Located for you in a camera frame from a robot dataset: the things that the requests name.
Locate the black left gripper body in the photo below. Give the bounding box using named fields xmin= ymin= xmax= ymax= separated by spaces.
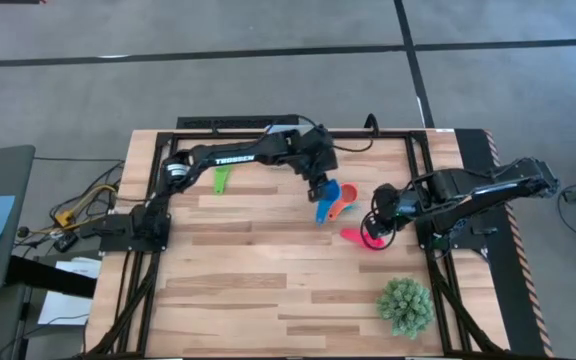
xmin=292 ymin=124 xmax=340 ymax=182

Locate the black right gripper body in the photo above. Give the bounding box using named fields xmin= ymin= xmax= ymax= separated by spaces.
xmin=367 ymin=182 xmax=417 ymax=236

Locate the blue measuring cup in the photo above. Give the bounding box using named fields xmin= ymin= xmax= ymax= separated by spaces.
xmin=315 ymin=178 xmax=343 ymax=227

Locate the pink measuring cup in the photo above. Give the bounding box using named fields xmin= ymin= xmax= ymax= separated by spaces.
xmin=339 ymin=227 xmax=386 ymax=250

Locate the orange measuring cup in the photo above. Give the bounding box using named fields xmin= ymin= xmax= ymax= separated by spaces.
xmin=327 ymin=182 xmax=360 ymax=223

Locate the green measuring cup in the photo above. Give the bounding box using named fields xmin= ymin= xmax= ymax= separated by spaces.
xmin=212 ymin=165 xmax=233 ymax=196

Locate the green artificial succulent plant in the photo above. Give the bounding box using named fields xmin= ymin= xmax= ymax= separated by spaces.
xmin=375 ymin=277 xmax=435 ymax=340

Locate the black perforated strip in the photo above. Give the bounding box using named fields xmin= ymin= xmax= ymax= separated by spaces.
xmin=176 ymin=114 xmax=300 ymax=130

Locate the black hazard-striped mat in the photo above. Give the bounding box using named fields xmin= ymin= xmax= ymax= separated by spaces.
xmin=455 ymin=128 xmax=554 ymax=359

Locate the black power adapter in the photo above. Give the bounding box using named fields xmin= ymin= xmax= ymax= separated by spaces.
xmin=52 ymin=232 xmax=80 ymax=254

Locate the white paper sheet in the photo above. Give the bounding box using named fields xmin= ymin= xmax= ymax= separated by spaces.
xmin=37 ymin=257 xmax=103 ymax=326

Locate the black desk crossbar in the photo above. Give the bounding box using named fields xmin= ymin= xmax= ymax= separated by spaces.
xmin=6 ymin=254 xmax=98 ymax=299

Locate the grey side desk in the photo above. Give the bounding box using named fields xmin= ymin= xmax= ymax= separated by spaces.
xmin=0 ymin=144 xmax=37 ymax=296

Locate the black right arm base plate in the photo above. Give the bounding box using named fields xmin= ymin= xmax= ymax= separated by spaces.
xmin=413 ymin=219 xmax=492 ymax=251

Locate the black aluminium table frame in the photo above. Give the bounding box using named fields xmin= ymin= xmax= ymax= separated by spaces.
xmin=85 ymin=128 xmax=509 ymax=359

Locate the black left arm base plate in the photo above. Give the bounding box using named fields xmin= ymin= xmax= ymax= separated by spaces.
xmin=98 ymin=213 xmax=172 ymax=253

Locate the yellow cable connector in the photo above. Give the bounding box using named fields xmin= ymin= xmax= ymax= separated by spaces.
xmin=53 ymin=209 xmax=76 ymax=229

